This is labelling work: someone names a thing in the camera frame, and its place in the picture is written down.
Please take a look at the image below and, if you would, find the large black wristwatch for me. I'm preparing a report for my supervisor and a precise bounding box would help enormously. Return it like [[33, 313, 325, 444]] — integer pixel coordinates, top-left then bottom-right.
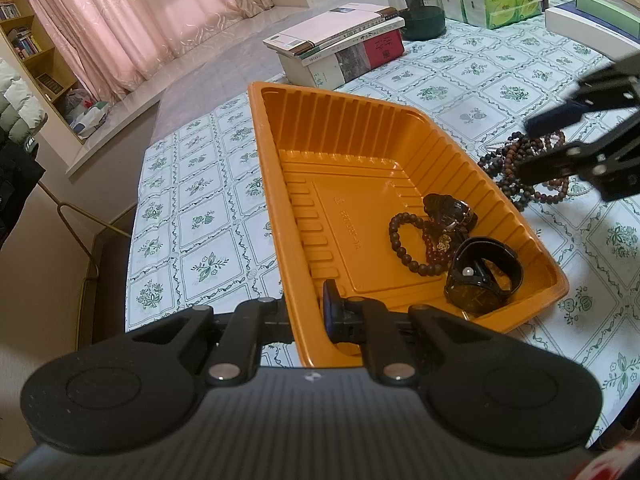
[[444, 236, 524, 317]]

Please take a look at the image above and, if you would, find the pale pink book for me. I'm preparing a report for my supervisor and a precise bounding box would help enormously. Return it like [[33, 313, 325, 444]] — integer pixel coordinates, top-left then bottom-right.
[[263, 2, 399, 54]]

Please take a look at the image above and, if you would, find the red patterned clothing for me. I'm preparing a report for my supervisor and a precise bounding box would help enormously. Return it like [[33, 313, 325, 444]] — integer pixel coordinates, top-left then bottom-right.
[[589, 441, 640, 480]]

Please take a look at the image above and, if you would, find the red bead bracelet gold charm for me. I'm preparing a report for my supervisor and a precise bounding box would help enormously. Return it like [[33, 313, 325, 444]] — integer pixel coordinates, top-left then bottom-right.
[[424, 230, 457, 267]]

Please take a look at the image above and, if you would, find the long dark bead necklace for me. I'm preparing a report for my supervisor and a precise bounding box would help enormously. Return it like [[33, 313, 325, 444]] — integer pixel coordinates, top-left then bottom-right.
[[477, 132, 533, 212]]

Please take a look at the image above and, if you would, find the long white box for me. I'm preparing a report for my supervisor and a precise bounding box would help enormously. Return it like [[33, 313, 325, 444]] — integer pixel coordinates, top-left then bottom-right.
[[544, 5, 640, 54]]

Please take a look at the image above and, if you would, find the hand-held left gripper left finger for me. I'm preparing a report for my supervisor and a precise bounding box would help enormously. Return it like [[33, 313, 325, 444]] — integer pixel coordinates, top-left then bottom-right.
[[125, 296, 296, 387]]

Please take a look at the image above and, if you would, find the dark blue flat box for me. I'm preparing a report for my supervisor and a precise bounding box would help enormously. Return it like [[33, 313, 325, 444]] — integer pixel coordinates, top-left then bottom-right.
[[554, 2, 640, 37]]

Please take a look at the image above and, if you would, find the green tissue pack bundle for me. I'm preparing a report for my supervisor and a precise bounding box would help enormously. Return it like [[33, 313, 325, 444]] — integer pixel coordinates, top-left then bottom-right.
[[434, 0, 544, 30]]

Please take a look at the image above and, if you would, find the pink curtain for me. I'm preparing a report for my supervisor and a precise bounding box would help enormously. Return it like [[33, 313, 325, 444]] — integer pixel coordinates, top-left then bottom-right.
[[7, 0, 302, 107]]

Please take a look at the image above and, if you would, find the gold metal coat stand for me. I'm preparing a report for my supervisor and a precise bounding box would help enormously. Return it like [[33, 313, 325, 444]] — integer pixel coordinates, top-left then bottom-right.
[[42, 200, 137, 282]]

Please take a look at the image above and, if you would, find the green white puffer jacket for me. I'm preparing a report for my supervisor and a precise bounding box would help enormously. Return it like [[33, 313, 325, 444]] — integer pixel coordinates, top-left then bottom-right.
[[0, 57, 49, 147]]

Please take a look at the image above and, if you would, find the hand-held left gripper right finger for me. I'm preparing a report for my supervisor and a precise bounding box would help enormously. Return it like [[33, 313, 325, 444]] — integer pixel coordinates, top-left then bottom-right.
[[321, 279, 506, 387]]

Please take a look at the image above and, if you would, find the white plastic bag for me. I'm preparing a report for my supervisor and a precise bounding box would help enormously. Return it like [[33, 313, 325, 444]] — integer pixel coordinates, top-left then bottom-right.
[[62, 87, 112, 139]]

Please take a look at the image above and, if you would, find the stack of books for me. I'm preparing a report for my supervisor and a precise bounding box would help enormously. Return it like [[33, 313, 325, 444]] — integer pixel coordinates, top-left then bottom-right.
[[277, 27, 406, 89]]

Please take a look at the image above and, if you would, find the dark bead bracelet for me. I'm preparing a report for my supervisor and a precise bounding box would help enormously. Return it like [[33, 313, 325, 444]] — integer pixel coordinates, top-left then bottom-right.
[[389, 212, 452, 276]]

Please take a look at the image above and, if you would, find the reddish brown bead necklace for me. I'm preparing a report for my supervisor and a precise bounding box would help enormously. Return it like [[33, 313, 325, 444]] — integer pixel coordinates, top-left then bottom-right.
[[499, 130, 572, 204]]

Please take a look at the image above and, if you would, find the green glass jar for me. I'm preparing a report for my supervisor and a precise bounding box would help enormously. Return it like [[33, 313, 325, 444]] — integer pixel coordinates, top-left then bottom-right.
[[384, 0, 447, 41]]

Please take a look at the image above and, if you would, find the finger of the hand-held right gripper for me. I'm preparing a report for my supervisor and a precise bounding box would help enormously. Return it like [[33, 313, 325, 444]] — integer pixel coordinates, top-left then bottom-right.
[[515, 110, 640, 186], [525, 52, 640, 138]]

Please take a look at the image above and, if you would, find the orange plastic tray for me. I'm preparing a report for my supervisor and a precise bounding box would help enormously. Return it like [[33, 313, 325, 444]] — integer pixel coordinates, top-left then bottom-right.
[[248, 81, 571, 369]]

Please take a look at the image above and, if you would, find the thin white book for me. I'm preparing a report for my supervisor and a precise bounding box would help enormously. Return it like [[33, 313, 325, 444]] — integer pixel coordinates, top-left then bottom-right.
[[280, 15, 406, 62]]

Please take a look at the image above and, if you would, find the black puffer jacket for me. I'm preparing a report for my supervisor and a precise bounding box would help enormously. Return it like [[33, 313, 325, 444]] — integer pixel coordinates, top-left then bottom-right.
[[0, 129, 47, 252]]

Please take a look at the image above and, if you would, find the wooden bookshelf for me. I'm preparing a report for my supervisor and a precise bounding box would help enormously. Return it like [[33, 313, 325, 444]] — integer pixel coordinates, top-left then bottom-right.
[[0, 0, 83, 147]]

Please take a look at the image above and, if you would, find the row of shelf books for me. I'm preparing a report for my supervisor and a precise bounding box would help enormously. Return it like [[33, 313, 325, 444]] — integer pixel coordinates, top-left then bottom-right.
[[0, 2, 44, 62]]

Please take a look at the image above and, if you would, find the long green box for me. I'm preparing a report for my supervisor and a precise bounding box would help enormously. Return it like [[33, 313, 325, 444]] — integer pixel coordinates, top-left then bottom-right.
[[575, 0, 640, 41]]

